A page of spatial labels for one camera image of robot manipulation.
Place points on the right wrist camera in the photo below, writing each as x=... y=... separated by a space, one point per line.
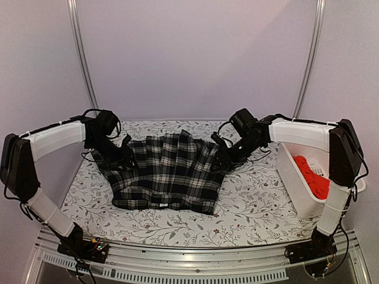
x=218 y=140

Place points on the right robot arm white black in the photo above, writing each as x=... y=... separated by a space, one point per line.
x=337 y=142

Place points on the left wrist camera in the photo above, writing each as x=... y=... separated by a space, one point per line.
x=125 y=141

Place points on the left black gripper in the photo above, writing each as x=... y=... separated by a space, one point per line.
x=124 y=158

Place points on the right aluminium frame post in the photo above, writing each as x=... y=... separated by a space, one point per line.
x=311 y=58

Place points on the front aluminium rail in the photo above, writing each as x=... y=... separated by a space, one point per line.
x=141 y=263

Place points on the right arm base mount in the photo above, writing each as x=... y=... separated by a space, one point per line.
x=310 y=250

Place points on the red garment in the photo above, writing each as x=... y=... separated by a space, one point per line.
x=318 y=185

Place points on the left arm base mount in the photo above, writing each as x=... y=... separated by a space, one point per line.
x=94 y=250

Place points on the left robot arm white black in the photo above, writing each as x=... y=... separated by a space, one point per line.
x=21 y=152

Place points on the black white plaid skirt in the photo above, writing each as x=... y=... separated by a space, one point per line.
x=174 y=171

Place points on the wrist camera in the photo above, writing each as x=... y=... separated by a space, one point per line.
x=125 y=141
x=218 y=140

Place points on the floral patterned table cloth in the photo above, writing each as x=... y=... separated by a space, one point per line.
x=253 y=208

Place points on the left aluminium frame post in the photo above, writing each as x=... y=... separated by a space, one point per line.
x=80 y=50

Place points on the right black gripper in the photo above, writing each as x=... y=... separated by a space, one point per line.
x=230 y=161

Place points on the white plastic laundry bin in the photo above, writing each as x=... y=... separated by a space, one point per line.
x=307 y=202

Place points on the aluminium frame post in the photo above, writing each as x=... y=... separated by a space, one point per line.
x=80 y=50
x=311 y=58

